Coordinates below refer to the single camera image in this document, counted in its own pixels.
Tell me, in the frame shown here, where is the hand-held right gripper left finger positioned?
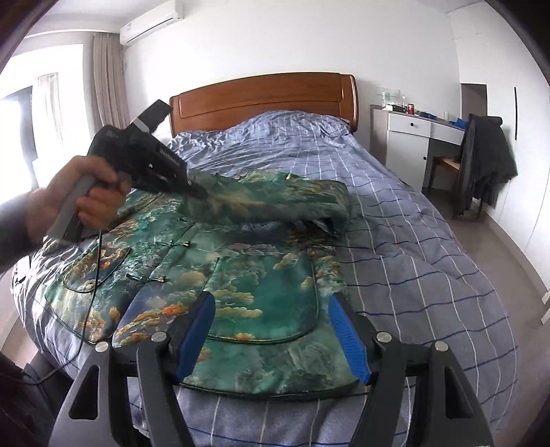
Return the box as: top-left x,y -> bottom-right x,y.
47,293 -> 216,447

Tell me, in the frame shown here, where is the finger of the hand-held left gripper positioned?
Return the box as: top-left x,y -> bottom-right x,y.
180,172 -> 212,201

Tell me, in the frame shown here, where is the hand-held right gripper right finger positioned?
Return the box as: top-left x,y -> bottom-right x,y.
329,294 -> 495,447

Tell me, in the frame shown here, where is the green printed jacket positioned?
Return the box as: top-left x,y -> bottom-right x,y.
43,170 -> 370,398

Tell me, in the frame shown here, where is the person's left forearm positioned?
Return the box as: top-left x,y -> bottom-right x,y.
0,188 -> 44,276

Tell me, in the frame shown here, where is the person's left hand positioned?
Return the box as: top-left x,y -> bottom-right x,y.
25,155 -> 132,248

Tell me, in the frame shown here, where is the beige curtain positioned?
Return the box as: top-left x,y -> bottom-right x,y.
92,33 -> 130,132

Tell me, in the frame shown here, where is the blue plaid duvet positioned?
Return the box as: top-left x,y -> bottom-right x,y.
11,111 -> 523,447

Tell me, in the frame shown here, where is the wooden headboard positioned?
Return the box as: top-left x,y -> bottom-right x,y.
169,74 -> 359,138

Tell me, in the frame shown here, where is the window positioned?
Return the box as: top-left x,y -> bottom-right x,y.
0,43 -> 83,198

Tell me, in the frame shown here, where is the white air conditioner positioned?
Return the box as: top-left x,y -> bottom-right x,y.
119,0 -> 185,46

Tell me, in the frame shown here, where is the person's dark clothing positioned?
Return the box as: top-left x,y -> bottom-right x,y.
0,351 -> 58,447

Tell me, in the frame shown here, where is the wooden chair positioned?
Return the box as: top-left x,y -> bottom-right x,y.
430,155 -> 462,190

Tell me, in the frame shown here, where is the dark jacket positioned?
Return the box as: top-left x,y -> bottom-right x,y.
455,114 -> 518,218

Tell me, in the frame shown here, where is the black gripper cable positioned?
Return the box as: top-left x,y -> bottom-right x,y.
38,229 -> 104,381

